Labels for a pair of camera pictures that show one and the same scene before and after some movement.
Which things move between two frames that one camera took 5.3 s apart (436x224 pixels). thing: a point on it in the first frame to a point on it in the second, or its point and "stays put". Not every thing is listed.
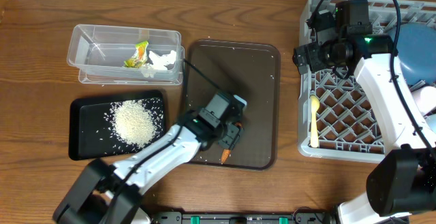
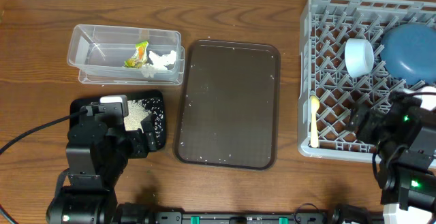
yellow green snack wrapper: (139, 56) stays put
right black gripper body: (318, 57) to (372, 127)
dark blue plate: (416, 50) stays put
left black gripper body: (229, 139) to (136, 150)
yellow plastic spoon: (315, 103) stays put
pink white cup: (425, 98) stays put
